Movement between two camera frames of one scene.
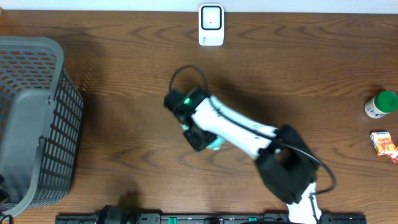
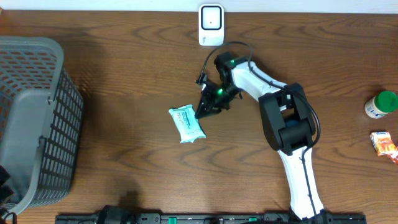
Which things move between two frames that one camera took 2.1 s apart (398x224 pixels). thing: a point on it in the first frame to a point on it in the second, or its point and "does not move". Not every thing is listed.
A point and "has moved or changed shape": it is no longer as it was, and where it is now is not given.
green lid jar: (379, 106) does not move
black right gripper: (196, 143) to (210, 105)
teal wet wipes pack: (218, 144) has moved or changed shape
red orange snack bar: (393, 155) does not move
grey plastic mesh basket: (41, 112) does not move
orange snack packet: (382, 142) does not move
